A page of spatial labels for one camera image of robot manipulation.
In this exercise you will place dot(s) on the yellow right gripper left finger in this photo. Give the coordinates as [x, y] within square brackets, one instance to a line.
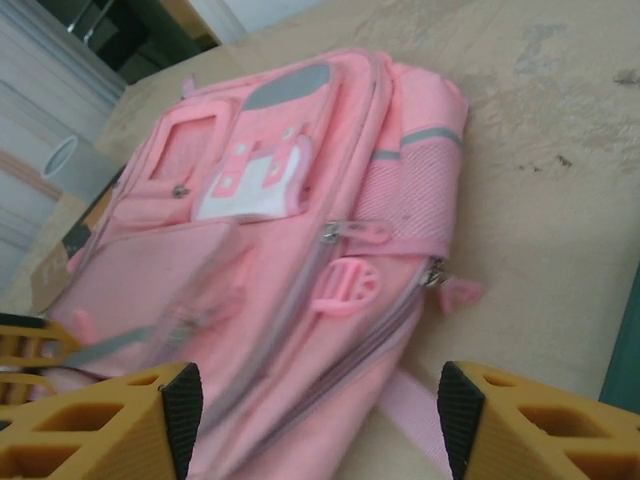
[100, 435]

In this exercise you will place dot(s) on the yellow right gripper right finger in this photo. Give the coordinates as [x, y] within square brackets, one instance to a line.
[550, 430]

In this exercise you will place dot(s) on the grey cup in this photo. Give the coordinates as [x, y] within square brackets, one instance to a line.
[67, 160]

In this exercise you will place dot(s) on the brown wooden door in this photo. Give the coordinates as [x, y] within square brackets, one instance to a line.
[210, 15]

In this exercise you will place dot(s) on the striped curtain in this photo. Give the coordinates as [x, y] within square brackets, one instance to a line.
[40, 75]

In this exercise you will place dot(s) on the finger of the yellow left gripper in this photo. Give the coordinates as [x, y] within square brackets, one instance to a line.
[22, 387]
[35, 345]

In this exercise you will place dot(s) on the pink school backpack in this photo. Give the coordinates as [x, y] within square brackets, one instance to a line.
[280, 210]

